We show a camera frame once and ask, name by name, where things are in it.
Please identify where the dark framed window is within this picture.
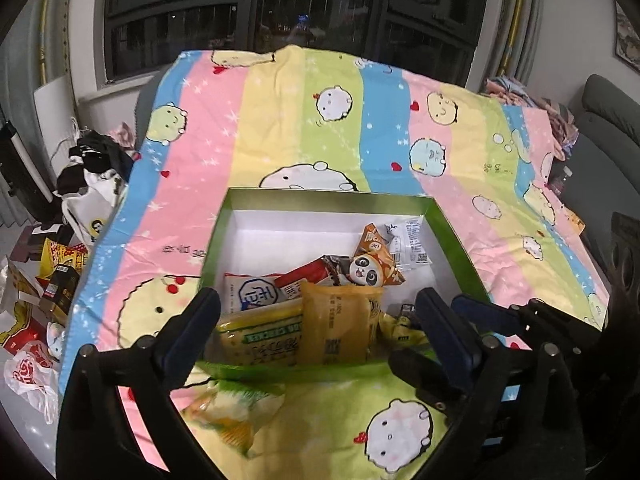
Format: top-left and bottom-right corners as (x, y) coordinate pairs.
(102, 0), (491, 86)

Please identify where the red snack packet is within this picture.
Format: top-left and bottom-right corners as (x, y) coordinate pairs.
(275, 257), (331, 301)

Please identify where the dark cardboard box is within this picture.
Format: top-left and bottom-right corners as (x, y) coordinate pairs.
(42, 265), (83, 311)

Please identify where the grey sofa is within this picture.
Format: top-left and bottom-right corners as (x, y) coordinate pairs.
(550, 74), (640, 281)

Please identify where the orange panda snack packet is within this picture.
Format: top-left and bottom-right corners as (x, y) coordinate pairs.
(322, 222), (406, 288)

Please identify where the green yellow snack bag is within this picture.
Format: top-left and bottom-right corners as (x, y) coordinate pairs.
(182, 380), (286, 456)

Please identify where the red yellow carton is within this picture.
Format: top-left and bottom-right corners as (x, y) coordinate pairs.
(0, 305), (51, 351)

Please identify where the green cardboard box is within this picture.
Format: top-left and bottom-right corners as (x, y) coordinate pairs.
(197, 186), (491, 381)

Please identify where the white tote bag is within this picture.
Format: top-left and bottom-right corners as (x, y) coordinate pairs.
(65, 170), (126, 246)

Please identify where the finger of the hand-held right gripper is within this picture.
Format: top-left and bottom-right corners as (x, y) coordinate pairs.
(389, 349), (463, 413)
(451, 295), (608, 353)

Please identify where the colourful clothes pile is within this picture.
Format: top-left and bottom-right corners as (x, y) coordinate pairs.
(485, 76), (581, 161)

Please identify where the red white plastic bag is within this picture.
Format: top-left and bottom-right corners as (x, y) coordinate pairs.
(4, 340), (61, 423)

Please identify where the grey curtain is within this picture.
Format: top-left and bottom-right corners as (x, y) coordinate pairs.
(495, 0), (546, 81)
(0, 0), (76, 126)

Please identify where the white blue snack packet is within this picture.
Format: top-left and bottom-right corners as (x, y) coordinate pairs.
(222, 272), (281, 316)

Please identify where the orange yellow snack packet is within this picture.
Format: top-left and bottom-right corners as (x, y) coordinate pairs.
(300, 282), (383, 366)

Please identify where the black clothes pile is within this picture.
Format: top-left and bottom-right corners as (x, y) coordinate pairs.
(55, 130), (141, 196)

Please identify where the framed wall picture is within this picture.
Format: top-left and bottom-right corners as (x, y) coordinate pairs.
(614, 0), (640, 68)

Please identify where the clear nut snack packet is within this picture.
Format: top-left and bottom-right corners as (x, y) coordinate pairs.
(385, 220), (431, 266)

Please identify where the yellow cardboard box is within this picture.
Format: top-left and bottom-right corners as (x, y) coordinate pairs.
(40, 237), (88, 281)

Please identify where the blue plush toy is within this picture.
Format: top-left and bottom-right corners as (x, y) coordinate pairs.
(47, 322), (68, 356)

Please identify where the olive yellow snack packet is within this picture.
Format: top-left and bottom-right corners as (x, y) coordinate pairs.
(370, 300), (428, 356)

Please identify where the black upright vacuum cleaner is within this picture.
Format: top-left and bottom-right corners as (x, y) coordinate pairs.
(0, 120), (56, 221)

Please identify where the white cylinder tower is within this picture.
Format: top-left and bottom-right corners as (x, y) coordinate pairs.
(34, 77), (81, 161)

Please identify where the yellow cracker packet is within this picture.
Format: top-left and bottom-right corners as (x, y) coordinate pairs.
(215, 310), (306, 366)

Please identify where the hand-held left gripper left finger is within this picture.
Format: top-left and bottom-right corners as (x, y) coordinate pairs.
(56, 287), (222, 480)

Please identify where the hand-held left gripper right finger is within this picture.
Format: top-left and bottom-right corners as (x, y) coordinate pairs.
(415, 286), (588, 480)

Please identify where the striped cartoon printed blanket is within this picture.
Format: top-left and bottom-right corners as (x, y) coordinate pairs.
(57, 45), (611, 480)

